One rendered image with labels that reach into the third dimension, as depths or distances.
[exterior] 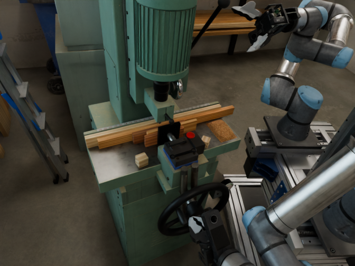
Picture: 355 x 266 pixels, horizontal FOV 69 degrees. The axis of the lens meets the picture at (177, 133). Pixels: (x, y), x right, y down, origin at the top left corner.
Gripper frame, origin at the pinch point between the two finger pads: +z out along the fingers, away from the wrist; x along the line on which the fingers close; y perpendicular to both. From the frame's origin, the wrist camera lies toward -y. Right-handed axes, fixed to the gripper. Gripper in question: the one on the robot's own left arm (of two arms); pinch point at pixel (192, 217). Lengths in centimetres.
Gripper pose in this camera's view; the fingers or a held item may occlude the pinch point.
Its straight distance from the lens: 84.9
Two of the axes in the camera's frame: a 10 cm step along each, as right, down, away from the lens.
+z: -4.2, -2.0, 8.9
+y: 1.5, 9.5, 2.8
